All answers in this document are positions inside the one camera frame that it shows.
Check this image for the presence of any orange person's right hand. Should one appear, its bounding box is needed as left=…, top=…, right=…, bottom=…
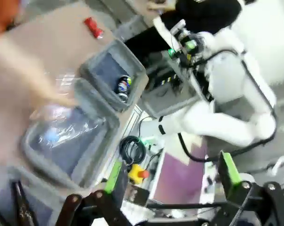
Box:
left=30, top=87, right=77, bottom=120

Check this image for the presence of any crushed black green can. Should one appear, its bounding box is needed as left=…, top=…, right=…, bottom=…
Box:
left=117, top=75, right=133, bottom=103

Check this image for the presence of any grey fabric basket labelled Can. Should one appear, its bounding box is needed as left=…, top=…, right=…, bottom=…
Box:
left=78, top=39, right=150, bottom=113

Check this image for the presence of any coiled black cable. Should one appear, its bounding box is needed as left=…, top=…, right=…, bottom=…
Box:
left=119, top=136, right=147, bottom=164

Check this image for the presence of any grey fabric basket labelled Plastic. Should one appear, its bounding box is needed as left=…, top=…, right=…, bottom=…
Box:
left=20, top=79, right=120, bottom=189

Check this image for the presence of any grey control cabinet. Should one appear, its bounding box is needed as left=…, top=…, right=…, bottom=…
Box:
left=141, top=68, right=205, bottom=119

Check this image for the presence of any crumpled clear plastic bottle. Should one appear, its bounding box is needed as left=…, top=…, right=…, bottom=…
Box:
left=30, top=103, right=105, bottom=152

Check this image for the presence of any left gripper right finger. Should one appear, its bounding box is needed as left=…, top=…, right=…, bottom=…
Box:
left=210, top=150, right=284, bottom=226

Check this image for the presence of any orange person's right forearm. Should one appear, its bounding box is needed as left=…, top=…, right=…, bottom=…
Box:
left=0, top=35, right=63, bottom=170

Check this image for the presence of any person in black clothes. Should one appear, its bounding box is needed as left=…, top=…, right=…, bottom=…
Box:
left=147, top=0, right=243, bottom=36

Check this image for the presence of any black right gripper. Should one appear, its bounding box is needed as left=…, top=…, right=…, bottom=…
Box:
left=167, top=39, right=205, bottom=63

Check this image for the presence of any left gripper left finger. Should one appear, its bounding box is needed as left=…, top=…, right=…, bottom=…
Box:
left=59, top=159, right=134, bottom=226

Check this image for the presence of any purple floor mat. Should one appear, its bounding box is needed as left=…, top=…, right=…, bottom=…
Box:
left=153, top=136, right=209, bottom=203

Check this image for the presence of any yellow red emergency stop button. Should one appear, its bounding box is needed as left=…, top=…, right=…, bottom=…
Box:
left=128, top=164, right=150, bottom=184

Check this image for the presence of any person in orange hoodie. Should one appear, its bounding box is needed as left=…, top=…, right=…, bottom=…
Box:
left=0, top=0, right=22, bottom=36

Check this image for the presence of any brown glass bottle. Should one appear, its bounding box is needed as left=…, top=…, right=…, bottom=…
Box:
left=11, top=180, right=39, bottom=226

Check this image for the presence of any grey fabric basket labelled Bottle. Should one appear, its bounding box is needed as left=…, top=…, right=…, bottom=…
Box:
left=0, top=164, right=84, bottom=226

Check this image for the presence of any clear ribbed plastic bottle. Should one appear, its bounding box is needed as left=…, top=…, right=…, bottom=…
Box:
left=45, top=69, right=77, bottom=97

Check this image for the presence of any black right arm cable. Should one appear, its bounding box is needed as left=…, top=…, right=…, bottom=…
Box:
left=178, top=48, right=278, bottom=163

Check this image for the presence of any red packet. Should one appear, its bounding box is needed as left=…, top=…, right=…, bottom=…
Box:
left=83, top=17, right=105, bottom=40

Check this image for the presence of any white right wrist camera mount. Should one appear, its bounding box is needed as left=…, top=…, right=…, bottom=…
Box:
left=170, top=19, right=188, bottom=36

